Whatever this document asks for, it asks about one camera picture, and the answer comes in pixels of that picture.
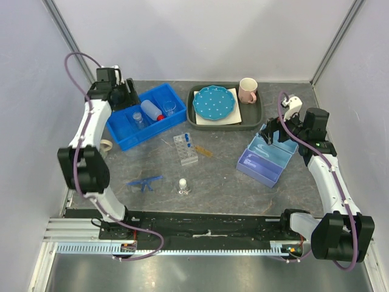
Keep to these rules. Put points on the slotted cable duct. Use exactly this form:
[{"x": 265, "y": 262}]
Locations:
[{"x": 120, "y": 249}]

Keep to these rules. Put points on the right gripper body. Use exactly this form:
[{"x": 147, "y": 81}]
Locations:
[{"x": 295, "y": 126}]

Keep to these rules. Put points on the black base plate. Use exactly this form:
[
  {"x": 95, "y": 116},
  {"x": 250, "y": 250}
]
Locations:
[{"x": 189, "y": 230}]

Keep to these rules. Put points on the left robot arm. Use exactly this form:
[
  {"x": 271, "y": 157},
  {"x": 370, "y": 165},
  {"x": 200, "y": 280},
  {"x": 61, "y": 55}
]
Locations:
[{"x": 83, "y": 167}]

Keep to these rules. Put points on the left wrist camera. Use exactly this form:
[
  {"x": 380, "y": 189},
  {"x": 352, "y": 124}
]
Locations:
[{"x": 108, "y": 77}]

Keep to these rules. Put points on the brown test tube brush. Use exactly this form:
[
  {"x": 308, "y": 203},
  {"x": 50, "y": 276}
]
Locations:
[{"x": 203, "y": 151}]

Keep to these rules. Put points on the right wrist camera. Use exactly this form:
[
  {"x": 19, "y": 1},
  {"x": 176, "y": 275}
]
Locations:
[{"x": 292, "y": 105}]

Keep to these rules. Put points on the purple blue drawer organizer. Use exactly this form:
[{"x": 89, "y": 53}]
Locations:
[{"x": 265, "y": 163}]

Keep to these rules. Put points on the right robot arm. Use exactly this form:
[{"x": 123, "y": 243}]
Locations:
[{"x": 343, "y": 234}]

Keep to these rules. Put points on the blue divided plastic bin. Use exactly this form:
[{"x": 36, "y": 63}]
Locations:
[{"x": 123, "y": 129}]

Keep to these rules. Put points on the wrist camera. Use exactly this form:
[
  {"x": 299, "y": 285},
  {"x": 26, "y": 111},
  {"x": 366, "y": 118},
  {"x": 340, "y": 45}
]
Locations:
[
  {"x": 108, "y": 77},
  {"x": 292, "y": 105}
]

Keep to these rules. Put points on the blue safety glasses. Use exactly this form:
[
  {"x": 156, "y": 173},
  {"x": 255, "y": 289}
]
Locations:
[{"x": 144, "y": 183}]

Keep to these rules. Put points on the white square plate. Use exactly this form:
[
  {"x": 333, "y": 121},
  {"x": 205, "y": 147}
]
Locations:
[{"x": 234, "y": 118}]

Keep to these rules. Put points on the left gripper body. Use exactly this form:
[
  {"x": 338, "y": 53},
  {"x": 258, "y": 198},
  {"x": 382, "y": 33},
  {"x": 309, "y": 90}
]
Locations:
[{"x": 123, "y": 95}]

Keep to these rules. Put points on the clear glass beaker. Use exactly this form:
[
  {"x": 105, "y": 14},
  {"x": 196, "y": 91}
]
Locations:
[{"x": 169, "y": 108}]

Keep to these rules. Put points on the pink ceramic mug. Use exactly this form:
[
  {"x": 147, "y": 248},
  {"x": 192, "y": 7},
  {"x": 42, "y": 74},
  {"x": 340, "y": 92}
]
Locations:
[{"x": 247, "y": 90}]

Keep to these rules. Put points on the beige floral mug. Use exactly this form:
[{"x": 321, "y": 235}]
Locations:
[{"x": 105, "y": 147}]

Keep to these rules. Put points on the dark green plastic tray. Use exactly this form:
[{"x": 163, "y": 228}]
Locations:
[{"x": 251, "y": 115}]

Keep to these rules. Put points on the clear test tube rack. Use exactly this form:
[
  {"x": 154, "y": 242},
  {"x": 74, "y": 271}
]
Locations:
[{"x": 186, "y": 155}]

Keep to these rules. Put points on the white plastic wash bottle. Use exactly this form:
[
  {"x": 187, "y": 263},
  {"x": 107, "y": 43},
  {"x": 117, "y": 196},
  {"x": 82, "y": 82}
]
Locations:
[{"x": 151, "y": 110}]

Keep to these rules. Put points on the clear round glass flask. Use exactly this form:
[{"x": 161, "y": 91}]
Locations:
[{"x": 182, "y": 187}]

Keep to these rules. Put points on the clear glass stoppered bottle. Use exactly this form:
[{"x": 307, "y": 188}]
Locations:
[{"x": 139, "y": 120}]

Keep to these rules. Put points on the blue polka dot plate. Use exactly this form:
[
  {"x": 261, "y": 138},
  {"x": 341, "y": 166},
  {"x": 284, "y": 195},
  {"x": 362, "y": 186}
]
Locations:
[{"x": 214, "y": 103}]

